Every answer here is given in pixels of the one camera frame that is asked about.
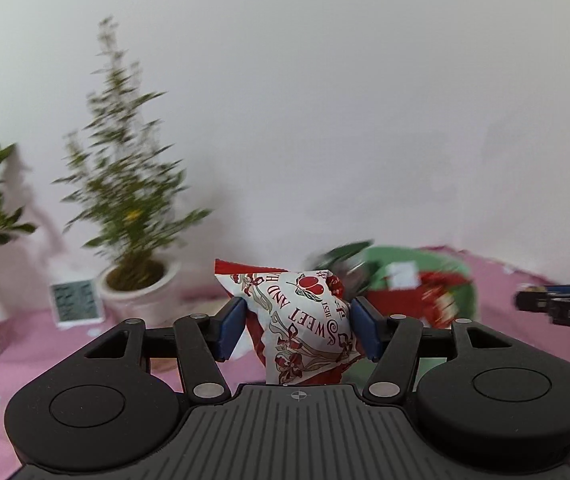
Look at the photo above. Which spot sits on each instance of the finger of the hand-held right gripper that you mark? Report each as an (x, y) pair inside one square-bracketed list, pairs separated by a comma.
[(565, 288), (532, 301)]

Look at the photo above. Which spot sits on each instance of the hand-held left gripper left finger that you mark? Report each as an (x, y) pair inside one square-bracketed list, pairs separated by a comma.
[(231, 327)]

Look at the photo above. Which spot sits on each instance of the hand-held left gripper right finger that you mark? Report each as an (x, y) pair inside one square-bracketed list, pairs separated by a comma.
[(365, 327)]

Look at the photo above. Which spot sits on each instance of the red white floral snack packet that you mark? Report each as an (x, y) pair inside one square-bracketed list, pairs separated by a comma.
[(295, 320)]

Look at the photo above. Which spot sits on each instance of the green plastic bowl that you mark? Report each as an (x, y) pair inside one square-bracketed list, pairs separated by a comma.
[(445, 270)]

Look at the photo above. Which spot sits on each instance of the dark green snack packet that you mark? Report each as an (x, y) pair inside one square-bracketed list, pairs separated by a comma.
[(340, 257)]

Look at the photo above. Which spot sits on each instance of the white digital thermometer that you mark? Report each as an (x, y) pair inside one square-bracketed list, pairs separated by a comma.
[(76, 302)]

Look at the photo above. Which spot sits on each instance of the tall thin-leaf plant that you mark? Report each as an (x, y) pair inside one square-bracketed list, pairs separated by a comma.
[(125, 185)]

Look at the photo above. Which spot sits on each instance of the pink tablecloth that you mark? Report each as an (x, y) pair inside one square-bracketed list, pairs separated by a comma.
[(25, 350)]

